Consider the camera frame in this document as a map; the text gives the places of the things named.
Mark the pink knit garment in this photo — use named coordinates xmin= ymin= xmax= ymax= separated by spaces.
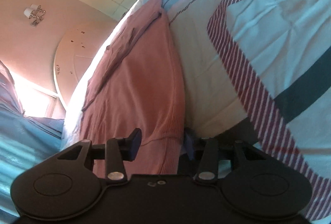
xmin=79 ymin=0 xmax=185 ymax=175

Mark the cream wooden headboard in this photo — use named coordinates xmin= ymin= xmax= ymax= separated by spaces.
xmin=53 ymin=22 xmax=113 ymax=109

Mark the metal wall lamp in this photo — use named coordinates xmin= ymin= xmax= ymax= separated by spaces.
xmin=24 ymin=4 xmax=46 ymax=27

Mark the teal window curtain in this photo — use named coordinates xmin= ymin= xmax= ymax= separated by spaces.
xmin=0 ymin=63 xmax=64 ymax=223

